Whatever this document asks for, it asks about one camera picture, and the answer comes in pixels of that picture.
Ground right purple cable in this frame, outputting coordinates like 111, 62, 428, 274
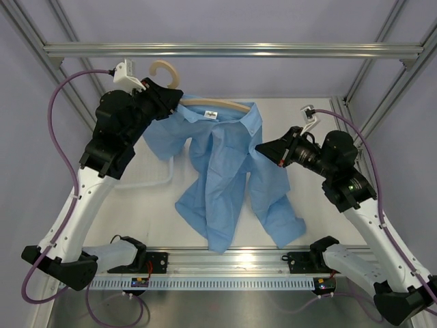
312, 108, 437, 291

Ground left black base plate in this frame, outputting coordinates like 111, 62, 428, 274
127, 251, 169, 274

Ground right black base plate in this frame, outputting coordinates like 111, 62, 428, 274
281, 251, 325, 274

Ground aluminium top crossbar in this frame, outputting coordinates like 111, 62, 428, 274
43, 42, 424, 59

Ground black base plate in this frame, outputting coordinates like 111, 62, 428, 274
281, 251, 325, 274
127, 251, 169, 274

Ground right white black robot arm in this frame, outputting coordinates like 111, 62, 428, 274
255, 126, 436, 326

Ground light blue shirt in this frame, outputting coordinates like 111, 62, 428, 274
143, 102, 306, 253

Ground purple cable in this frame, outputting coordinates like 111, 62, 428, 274
312, 108, 437, 291
21, 68, 115, 304

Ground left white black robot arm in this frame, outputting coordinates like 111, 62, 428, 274
21, 78, 184, 291

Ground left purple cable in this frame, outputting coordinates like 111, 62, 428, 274
21, 68, 115, 304

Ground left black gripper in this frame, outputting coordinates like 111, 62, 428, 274
122, 77, 182, 146

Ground aluminium front rail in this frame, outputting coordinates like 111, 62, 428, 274
106, 249, 333, 277

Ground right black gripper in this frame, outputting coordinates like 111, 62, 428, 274
256, 126, 335, 179

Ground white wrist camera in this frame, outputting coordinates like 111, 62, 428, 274
113, 58, 145, 93
300, 105, 320, 135

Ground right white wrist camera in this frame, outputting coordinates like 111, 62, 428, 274
300, 105, 320, 135

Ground white slotted cable duct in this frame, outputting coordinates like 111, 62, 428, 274
90, 277, 315, 290

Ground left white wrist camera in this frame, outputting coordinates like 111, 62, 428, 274
113, 58, 145, 93

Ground beige wooden hanger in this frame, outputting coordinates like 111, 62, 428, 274
148, 59, 251, 113

